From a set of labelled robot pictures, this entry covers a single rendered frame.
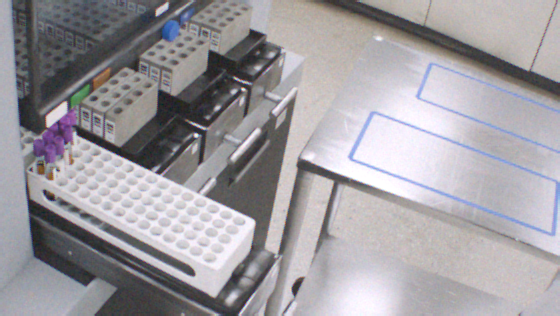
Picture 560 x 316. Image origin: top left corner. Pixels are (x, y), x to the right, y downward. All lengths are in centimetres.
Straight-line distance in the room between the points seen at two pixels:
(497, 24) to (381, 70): 182
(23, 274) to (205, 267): 28
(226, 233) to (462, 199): 39
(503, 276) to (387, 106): 111
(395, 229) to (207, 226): 139
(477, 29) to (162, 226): 241
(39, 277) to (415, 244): 143
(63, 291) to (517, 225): 66
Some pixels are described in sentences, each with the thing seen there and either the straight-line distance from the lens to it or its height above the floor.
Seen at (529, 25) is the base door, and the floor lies 29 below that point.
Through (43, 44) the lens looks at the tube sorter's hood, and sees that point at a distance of 81.
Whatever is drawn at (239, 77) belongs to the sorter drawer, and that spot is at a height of 80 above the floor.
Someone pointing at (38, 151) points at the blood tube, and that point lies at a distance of 92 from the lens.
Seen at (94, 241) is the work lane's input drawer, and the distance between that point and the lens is 93.
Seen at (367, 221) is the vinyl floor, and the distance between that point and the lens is 223.
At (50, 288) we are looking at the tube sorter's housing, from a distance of 99.
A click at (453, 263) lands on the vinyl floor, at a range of 220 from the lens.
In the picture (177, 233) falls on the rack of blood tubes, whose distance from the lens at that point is 88.
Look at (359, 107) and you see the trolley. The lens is 121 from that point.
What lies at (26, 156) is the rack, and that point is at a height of 86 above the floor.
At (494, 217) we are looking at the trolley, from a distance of 110.
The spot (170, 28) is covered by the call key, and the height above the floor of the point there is 99.
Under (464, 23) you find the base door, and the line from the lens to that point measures 315.
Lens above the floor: 150
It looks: 39 degrees down
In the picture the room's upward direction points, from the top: 12 degrees clockwise
